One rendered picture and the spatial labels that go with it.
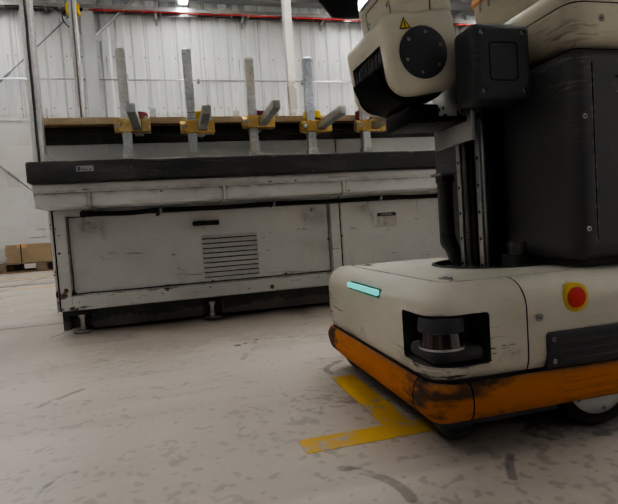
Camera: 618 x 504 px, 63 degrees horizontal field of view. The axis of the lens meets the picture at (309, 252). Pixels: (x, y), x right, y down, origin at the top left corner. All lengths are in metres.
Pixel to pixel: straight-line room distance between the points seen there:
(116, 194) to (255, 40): 8.10
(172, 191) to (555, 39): 1.50
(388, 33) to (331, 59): 9.17
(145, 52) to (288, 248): 7.71
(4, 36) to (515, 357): 9.72
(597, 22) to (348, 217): 1.58
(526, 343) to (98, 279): 1.86
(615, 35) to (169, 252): 1.84
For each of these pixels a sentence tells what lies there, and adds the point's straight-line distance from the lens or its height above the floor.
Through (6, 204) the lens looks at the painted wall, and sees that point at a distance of 9.64.
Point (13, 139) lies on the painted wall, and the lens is 9.72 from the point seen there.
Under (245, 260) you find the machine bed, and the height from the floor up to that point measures 0.25.
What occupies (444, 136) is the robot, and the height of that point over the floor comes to 0.58.
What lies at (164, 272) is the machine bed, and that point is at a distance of 2.36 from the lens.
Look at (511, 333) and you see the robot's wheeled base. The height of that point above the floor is 0.19.
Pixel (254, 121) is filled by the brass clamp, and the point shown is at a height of 0.84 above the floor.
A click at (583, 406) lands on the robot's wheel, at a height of 0.04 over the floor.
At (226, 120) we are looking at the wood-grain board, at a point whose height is 0.88.
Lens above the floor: 0.40
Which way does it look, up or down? 3 degrees down
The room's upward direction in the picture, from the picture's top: 4 degrees counter-clockwise
